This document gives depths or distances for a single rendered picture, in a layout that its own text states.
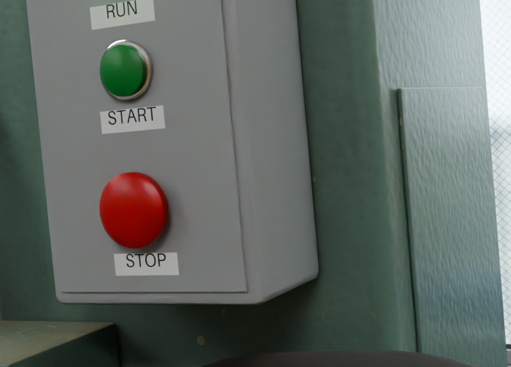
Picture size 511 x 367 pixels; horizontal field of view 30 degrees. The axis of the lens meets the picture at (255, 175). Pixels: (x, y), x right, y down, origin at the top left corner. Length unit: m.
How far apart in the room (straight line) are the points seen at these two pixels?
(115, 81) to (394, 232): 0.14
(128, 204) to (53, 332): 0.11
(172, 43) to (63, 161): 0.07
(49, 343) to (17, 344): 0.02
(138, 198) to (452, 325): 0.19
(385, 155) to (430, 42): 0.10
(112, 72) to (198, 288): 0.09
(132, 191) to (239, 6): 0.08
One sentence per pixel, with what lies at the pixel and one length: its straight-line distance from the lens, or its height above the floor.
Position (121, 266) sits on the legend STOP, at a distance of 0.39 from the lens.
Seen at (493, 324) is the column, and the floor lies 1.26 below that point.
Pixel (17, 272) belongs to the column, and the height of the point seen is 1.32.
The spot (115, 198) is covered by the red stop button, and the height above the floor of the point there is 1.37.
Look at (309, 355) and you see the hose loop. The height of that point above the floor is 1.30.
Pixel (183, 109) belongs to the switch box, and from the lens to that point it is 0.37.
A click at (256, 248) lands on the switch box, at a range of 0.36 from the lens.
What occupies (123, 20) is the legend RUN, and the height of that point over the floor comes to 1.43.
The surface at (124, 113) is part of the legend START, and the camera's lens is 0.38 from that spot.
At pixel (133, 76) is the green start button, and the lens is 0.37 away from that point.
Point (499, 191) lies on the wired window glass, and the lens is 1.97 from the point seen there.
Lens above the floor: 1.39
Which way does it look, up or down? 3 degrees down
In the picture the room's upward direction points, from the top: 5 degrees counter-clockwise
